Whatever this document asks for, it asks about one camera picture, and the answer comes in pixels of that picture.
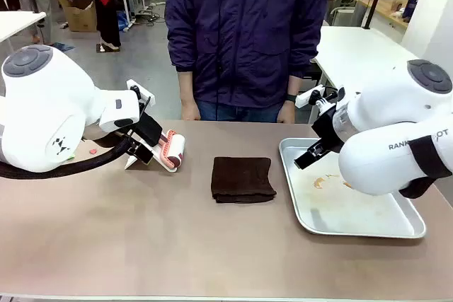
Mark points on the black wrist watch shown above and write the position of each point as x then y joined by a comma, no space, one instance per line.
291,98

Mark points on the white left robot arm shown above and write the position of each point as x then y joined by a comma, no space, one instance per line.
46,104

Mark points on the large white table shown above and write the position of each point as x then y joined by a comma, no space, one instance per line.
354,54

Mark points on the person in white shirt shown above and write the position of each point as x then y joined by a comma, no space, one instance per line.
106,8

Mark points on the silver metal tray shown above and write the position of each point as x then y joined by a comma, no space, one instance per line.
354,217

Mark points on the person in navy jacket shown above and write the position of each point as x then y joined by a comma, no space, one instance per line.
244,33

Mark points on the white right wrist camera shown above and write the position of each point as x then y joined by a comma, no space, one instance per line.
306,97

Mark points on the person's right hand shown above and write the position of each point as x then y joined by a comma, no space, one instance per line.
190,111

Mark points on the dark brown towel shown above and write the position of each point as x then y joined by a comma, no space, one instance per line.
242,180

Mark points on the person's left forearm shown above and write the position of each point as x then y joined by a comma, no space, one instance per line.
294,84

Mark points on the pink white lint roller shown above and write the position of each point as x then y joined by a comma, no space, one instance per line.
174,150

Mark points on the blue jeans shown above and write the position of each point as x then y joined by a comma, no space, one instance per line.
240,112

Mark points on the brown cardboard box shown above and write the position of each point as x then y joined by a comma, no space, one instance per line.
79,15

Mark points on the small white table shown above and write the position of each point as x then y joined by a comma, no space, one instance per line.
17,21

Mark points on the blue floor mat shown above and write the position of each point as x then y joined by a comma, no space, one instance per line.
64,46

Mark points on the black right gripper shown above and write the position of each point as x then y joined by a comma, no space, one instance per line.
329,128

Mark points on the white folded roller stand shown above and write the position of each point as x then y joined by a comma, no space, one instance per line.
132,165

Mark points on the person's right forearm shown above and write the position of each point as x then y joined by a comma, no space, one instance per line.
185,86

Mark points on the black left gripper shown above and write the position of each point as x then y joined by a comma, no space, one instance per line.
149,131

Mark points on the navy blue box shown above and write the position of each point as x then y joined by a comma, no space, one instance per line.
410,8

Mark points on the wooden desk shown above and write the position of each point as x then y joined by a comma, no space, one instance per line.
385,10

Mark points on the person's left hand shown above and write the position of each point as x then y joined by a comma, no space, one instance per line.
287,114

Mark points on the green paper scrap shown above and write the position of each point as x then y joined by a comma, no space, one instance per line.
70,156

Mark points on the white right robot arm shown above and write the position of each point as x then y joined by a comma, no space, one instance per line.
389,121

